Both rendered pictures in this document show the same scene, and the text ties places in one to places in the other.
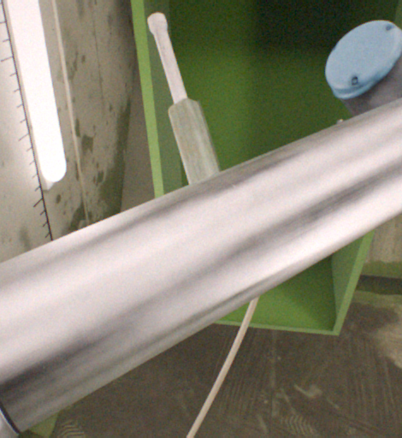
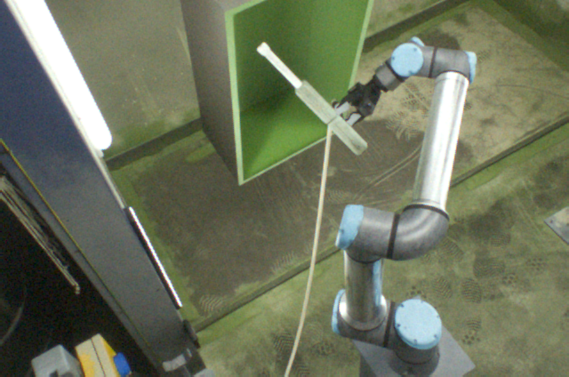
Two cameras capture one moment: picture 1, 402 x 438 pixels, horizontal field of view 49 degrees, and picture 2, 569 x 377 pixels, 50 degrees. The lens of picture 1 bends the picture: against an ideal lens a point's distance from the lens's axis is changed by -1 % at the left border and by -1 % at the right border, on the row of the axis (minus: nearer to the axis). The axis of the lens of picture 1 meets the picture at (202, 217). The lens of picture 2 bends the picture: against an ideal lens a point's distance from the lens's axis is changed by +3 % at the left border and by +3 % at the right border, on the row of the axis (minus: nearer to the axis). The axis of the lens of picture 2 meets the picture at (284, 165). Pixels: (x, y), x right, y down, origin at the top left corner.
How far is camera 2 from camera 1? 1.46 m
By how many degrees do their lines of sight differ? 32
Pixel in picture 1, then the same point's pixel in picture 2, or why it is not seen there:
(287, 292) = (294, 120)
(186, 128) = (313, 99)
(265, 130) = (252, 27)
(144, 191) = (96, 96)
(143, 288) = (446, 178)
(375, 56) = (415, 61)
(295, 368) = (309, 163)
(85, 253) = (436, 179)
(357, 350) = not seen: hidden behind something
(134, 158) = not seen: hidden behind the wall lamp
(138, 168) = not seen: hidden behind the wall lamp
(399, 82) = (426, 68)
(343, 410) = (355, 170)
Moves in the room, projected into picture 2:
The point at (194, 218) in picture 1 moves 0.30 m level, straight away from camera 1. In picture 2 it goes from (443, 160) to (359, 100)
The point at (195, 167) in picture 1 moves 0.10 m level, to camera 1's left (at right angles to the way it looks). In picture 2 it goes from (325, 114) to (302, 131)
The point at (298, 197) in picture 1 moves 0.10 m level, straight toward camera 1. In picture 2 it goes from (451, 141) to (475, 168)
